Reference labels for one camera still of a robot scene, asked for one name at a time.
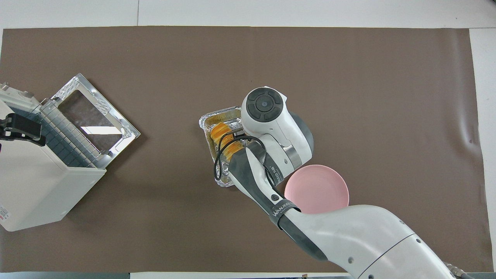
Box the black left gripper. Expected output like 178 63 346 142
0 112 46 147

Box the aluminium foil tray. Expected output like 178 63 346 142
199 106 248 188

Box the sliced yellow bread loaf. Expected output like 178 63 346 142
211 122 248 163

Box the white toaster oven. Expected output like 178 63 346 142
0 81 107 232

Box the glass oven door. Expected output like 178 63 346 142
50 73 141 170

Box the brown table mat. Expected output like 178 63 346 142
0 26 493 273

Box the pink round plate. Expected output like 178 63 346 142
284 165 350 214

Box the metal oven wire rack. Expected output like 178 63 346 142
39 103 97 169

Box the black right arm strap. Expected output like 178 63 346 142
269 199 301 230

